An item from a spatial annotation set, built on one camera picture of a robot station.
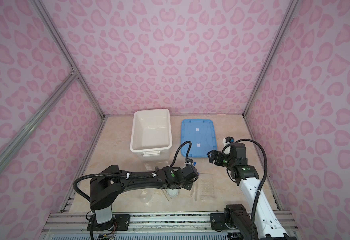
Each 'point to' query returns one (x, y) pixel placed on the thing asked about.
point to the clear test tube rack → (207, 187)
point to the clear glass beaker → (145, 196)
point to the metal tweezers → (166, 195)
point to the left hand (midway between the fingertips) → (192, 180)
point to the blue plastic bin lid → (201, 133)
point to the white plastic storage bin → (151, 135)
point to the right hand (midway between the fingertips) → (215, 153)
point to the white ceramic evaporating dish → (173, 192)
